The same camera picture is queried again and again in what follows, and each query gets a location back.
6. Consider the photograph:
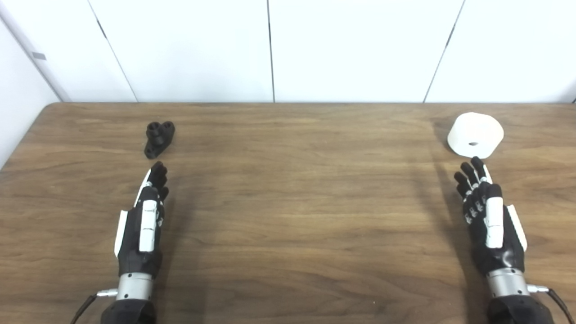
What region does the round white plastic piece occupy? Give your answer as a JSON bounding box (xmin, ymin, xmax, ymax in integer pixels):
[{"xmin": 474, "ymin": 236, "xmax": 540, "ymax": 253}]
[{"xmin": 447, "ymin": 112, "xmax": 504, "ymax": 159}]

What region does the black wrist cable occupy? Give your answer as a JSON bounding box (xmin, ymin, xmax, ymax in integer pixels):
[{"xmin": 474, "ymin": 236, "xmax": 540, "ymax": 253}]
[
  {"xmin": 70, "ymin": 289, "xmax": 118, "ymax": 324},
  {"xmin": 527, "ymin": 284, "xmax": 576, "ymax": 324}
]

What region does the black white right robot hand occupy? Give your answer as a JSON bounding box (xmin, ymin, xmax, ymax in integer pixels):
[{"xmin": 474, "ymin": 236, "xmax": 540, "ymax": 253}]
[{"xmin": 454, "ymin": 156, "xmax": 528, "ymax": 276}]

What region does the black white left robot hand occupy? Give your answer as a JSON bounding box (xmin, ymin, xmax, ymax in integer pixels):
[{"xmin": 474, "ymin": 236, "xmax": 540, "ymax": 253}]
[{"xmin": 114, "ymin": 161, "xmax": 171, "ymax": 279}]

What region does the black flanged holder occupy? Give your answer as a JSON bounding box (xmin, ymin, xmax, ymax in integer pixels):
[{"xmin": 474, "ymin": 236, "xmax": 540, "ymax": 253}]
[{"xmin": 144, "ymin": 121, "xmax": 176, "ymax": 159}]

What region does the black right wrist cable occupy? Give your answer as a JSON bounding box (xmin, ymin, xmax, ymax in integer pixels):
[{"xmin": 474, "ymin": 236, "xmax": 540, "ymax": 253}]
[{"xmin": 527, "ymin": 284, "xmax": 576, "ymax": 324}]

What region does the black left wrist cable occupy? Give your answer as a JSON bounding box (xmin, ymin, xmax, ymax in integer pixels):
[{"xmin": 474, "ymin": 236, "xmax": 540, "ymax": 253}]
[{"xmin": 70, "ymin": 289, "xmax": 118, "ymax": 324}]

